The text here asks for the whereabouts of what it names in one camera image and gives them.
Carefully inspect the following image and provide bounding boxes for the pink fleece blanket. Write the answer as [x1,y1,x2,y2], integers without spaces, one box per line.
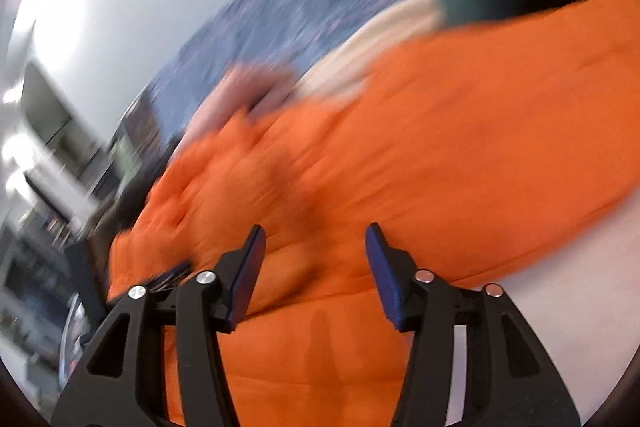
[185,0,638,413]

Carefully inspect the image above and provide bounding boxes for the orange puffer jacket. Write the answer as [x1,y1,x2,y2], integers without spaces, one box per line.
[107,0,640,427]

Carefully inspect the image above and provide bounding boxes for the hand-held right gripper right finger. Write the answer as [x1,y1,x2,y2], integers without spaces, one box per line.
[365,223,583,427]

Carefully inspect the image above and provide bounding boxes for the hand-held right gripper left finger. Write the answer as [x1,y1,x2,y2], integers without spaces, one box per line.
[50,224,267,427]

